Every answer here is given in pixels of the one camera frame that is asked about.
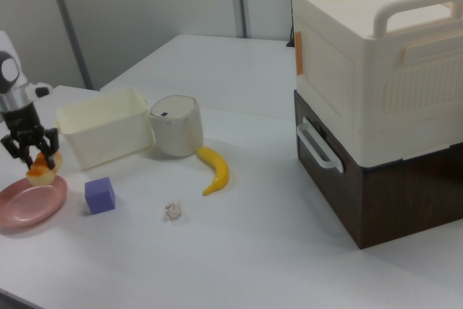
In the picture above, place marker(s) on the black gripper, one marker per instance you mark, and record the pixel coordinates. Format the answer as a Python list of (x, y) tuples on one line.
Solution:
[(23, 126)]

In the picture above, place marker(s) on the orange glazed bread roll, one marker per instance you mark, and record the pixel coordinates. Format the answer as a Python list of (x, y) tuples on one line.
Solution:
[(41, 177)]

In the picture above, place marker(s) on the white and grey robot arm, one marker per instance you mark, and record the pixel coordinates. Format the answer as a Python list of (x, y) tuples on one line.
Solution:
[(7, 70)]

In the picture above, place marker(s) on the pink plate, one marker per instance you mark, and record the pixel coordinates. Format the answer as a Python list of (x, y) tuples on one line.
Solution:
[(25, 207)]

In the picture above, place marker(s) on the cream open plastic container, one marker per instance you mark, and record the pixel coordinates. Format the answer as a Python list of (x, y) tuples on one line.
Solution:
[(105, 131)]

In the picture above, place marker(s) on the purple cube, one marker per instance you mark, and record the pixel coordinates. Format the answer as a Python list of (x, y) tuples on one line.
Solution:
[(99, 197)]

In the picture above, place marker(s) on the white lidded trash bin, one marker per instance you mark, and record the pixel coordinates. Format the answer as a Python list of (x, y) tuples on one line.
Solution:
[(177, 131)]

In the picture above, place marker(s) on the small crumpled white ball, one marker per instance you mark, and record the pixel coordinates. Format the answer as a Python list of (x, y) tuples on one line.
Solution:
[(173, 210)]

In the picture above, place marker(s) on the yellow banana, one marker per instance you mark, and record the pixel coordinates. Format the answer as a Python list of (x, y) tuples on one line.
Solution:
[(218, 171)]

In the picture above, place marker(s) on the orange latch strip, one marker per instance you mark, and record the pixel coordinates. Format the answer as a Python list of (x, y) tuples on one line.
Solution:
[(299, 54)]

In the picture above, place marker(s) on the dark brown drawer cabinet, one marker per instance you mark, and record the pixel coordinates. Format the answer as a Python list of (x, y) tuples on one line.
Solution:
[(398, 200)]

